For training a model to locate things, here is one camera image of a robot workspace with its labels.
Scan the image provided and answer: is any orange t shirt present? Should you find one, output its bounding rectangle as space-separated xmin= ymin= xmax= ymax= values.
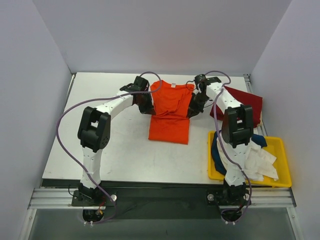
xmin=148 ymin=80 xmax=194 ymax=145

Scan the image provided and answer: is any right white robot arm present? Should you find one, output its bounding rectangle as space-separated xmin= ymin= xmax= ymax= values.
xmin=187 ymin=74 xmax=254 ymax=204

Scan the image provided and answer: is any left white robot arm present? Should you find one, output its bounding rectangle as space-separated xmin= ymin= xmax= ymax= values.
xmin=77 ymin=76 xmax=155 ymax=206

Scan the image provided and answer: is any dark red folded t shirt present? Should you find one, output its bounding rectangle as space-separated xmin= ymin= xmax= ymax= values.
xmin=216 ymin=86 xmax=263 ymax=128

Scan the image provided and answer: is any navy blue t shirt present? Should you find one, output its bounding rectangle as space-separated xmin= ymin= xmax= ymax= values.
xmin=211 ymin=132 xmax=268 ymax=176

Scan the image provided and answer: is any white t shirt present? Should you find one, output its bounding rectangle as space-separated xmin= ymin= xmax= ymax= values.
xmin=217 ymin=139 xmax=279 ymax=182

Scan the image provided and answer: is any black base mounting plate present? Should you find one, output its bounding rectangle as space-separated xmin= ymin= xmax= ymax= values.
xmin=71 ymin=179 xmax=248 ymax=221

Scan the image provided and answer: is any yellow plastic tray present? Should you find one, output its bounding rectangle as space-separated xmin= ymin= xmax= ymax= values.
xmin=208 ymin=131 xmax=292 ymax=188

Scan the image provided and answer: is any aluminium frame rail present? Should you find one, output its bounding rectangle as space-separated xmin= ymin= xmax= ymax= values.
xmin=28 ymin=187 xmax=297 ymax=209

